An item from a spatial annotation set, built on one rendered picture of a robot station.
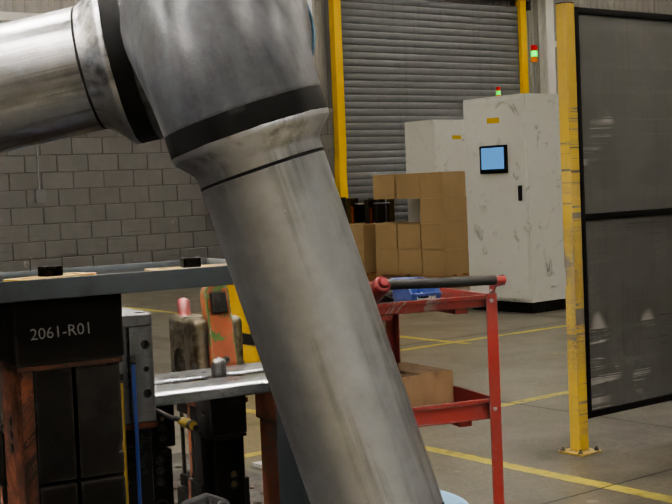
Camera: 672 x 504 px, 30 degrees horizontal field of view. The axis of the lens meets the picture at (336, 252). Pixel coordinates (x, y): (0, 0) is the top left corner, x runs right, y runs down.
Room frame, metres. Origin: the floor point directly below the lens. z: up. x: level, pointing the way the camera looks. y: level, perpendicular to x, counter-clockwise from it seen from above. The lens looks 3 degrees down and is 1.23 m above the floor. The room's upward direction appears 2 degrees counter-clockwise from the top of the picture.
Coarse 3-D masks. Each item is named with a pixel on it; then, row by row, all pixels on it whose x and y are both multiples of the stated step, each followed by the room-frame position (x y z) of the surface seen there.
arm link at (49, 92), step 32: (96, 0) 0.82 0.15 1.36; (0, 32) 0.84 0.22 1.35; (32, 32) 0.83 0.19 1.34; (64, 32) 0.83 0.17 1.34; (96, 32) 0.81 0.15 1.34; (0, 64) 0.82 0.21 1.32; (32, 64) 0.82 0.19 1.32; (64, 64) 0.82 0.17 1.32; (96, 64) 0.81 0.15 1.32; (128, 64) 0.81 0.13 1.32; (0, 96) 0.82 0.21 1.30; (32, 96) 0.82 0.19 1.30; (64, 96) 0.83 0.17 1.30; (96, 96) 0.83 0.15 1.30; (128, 96) 0.81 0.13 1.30; (0, 128) 0.83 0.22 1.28; (32, 128) 0.84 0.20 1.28; (64, 128) 0.84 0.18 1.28; (96, 128) 0.86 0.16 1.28; (128, 128) 0.83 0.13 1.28
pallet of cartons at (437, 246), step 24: (384, 192) 15.29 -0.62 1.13; (408, 192) 14.98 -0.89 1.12; (432, 192) 14.67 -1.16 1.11; (456, 192) 14.69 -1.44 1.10; (432, 216) 14.68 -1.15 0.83; (456, 216) 14.68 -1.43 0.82; (384, 240) 15.31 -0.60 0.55; (408, 240) 15.00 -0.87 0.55; (432, 240) 14.69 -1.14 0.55; (456, 240) 14.67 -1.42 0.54; (384, 264) 15.33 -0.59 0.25; (408, 264) 15.01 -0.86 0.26; (432, 264) 14.71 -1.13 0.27; (456, 264) 14.66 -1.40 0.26
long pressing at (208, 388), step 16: (208, 368) 1.66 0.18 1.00; (240, 368) 1.65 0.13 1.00; (256, 368) 1.64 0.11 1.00; (176, 384) 1.53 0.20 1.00; (192, 384) 1.52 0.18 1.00; (208, 384) 1.52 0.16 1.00; (224, 384) 1.49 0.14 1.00; (240, 384) 1.50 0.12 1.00; (256, 384) 1.51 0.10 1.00; (160, 400) 1.45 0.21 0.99; (176, 400) 1.46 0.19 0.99; (192, 400) 1.47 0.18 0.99
